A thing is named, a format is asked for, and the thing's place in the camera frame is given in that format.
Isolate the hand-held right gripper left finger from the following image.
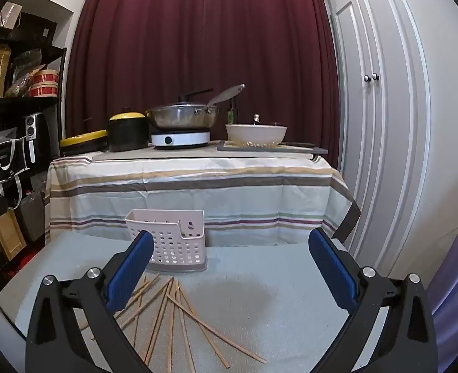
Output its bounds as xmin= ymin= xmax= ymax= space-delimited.
xmin=25 ymin=230 xmax=155 ymax=373

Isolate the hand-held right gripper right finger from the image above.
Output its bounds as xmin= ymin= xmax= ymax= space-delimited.
xmin=308 ymin=228 xmax=438 ymax=373

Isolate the pile of wooden chopsticks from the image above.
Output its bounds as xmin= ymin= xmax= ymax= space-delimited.
xmin=79 ymin=274 xmax=267 ymax=373

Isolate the white perforated utensil basket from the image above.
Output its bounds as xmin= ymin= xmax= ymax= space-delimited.
xmin=125 ymin=209 xmax=207 ymax=273

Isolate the striped tablecloth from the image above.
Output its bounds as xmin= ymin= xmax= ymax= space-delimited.
xmin=44 ymin=151 xmax=362 ymax=247

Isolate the black box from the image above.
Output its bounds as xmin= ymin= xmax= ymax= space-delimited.
xmin=17 ymin=191 xmax=47 ymax=242

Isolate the grey table mat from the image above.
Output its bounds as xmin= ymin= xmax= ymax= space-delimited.
xmin=91 ymin=145 xmax=222 ymax=162

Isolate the purple cloth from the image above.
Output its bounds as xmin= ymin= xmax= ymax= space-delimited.
xmin=427 ymin=194 xmax=458 ymax=343

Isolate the wooden framed board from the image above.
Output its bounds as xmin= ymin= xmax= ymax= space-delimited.
xmin=0 ymin=209 xmax=27 ymax=262

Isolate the dark cutting board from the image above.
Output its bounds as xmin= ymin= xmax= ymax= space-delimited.
xmin=217 ymin=140 xmax=328 ymax=155

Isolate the flat black yellow-rimmed pan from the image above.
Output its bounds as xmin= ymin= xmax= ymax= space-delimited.
xmin=60 ymin=130 xmax=109 ymax=155

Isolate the black pot with yellow lid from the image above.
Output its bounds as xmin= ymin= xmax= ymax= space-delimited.
xmin=108 ymin=107 xmax=150 ymax=152

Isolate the white induction cooker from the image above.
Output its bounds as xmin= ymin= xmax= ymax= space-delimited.
xmin=151 ymin=129 xmax=211 ymax=150

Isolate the white bowl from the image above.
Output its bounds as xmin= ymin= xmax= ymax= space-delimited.
xmin=225 ymin=123 xmax=288 ymax=150

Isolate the white wardrobe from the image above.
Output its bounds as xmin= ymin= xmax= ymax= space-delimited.
xmin=328 ymin=0 xmax=453 ymax=280

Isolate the steel frying pan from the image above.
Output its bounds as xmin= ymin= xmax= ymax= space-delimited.
xmin=146 ymin=84 xmax=246 ymax=130

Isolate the black silver air fryer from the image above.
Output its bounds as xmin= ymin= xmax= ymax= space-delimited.
xmin=23 ymin=113 xmax=53 ymax=166

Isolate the red striped round box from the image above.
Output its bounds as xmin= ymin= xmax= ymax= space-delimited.
xmin=30 ymin=69 xmax=60 ymax=98

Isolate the clear plastic bag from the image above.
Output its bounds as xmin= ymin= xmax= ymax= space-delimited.
xmin=5 ymin=50 xmax=43 ymax=98

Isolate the golden packet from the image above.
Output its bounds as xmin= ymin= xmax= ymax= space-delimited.
xmin=0 ymin=44 xmax=12 ymax=99

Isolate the dark red curtain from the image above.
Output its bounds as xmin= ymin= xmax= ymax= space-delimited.
xmin=65 ymin=0 xmax=340 ymax=156

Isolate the black bag with white straps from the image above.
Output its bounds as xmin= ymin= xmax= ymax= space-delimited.
xmin=0 ymin=132 xmax=31 ymax=210

